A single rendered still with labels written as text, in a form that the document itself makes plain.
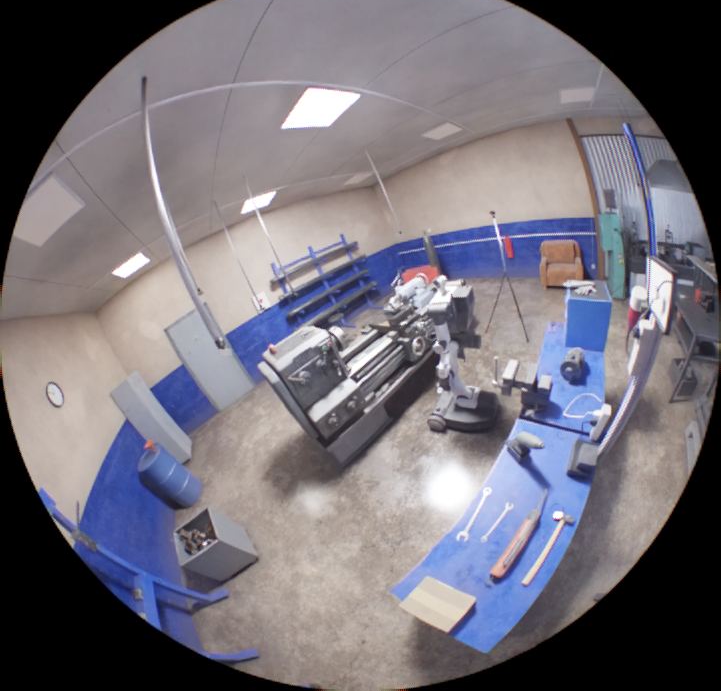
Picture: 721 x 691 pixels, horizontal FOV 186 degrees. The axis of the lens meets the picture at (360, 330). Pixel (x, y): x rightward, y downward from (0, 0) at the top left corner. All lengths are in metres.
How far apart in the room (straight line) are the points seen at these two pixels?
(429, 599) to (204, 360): 4.89
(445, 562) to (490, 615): 0.34
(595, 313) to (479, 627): 1.74
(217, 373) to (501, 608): 5.16
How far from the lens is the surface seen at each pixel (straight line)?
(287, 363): 1.80
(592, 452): 1.20
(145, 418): 4.49
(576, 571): 2.13
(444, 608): 1.01
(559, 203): 5.47
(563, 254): 5.20
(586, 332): 1.82
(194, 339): 4.93
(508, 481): 1.18
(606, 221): 4.76
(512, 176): 5.54
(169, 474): 3.59
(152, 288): 5.14
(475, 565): 1.08
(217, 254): 5.03
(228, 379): 5.11
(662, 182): 4.79
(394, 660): 2.13
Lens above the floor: 1.94
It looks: 22 degrees down
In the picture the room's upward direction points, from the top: 23 degrees counter-clockwise
